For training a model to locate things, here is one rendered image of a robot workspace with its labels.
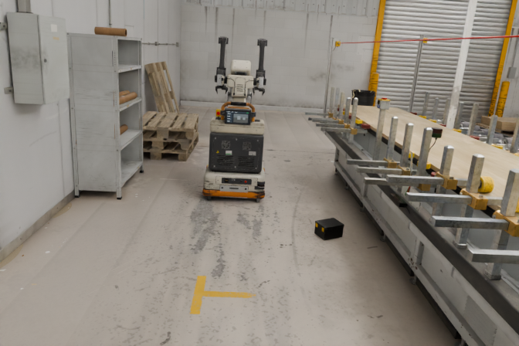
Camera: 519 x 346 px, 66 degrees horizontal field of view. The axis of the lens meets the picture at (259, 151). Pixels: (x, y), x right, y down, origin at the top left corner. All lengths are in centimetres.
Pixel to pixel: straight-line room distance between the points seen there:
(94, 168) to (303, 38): 710
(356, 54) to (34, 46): 837
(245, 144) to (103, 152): 135
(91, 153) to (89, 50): 95
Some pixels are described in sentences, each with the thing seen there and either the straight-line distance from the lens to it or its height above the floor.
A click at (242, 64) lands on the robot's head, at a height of 135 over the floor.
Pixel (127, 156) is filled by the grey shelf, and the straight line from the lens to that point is 496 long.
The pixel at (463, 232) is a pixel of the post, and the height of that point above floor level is 78.
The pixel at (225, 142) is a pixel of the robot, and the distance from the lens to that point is 397.
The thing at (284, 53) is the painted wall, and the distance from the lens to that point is 1011.
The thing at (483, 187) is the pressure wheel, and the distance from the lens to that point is 225.
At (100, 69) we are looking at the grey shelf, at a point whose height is 125.
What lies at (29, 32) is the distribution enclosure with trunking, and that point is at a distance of 314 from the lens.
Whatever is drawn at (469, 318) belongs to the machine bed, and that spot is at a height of 22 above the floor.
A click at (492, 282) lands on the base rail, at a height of 70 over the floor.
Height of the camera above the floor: 153
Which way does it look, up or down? 15 degrees down
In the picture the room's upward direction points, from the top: 4 degrees clockwise
